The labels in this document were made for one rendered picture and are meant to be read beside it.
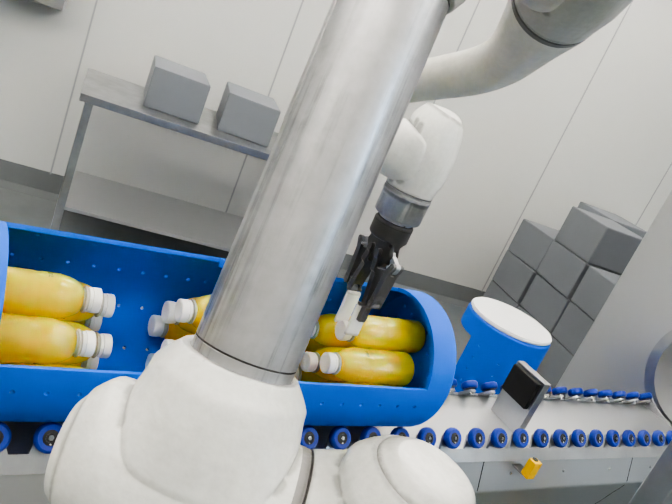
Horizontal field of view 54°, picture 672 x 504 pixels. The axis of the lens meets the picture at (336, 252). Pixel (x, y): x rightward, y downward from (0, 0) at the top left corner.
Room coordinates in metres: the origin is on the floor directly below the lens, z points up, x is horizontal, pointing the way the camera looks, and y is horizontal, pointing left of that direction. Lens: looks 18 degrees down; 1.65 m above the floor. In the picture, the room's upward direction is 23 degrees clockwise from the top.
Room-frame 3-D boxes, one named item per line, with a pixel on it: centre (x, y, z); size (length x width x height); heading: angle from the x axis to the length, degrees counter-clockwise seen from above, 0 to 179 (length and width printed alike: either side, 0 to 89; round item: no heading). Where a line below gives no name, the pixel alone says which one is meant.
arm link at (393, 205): (1.16, -0.08, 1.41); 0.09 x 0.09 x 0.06
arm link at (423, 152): (1.16, -0.06, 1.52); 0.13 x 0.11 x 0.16; 95
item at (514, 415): (1.52, -0.56, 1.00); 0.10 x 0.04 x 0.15; 36
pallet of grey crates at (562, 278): (4.46, -1.78, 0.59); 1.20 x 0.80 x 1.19; 25
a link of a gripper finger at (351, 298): (1.18, -0.06, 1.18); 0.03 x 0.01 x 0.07; 126
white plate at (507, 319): (2.02, -0.61, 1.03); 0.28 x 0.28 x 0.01
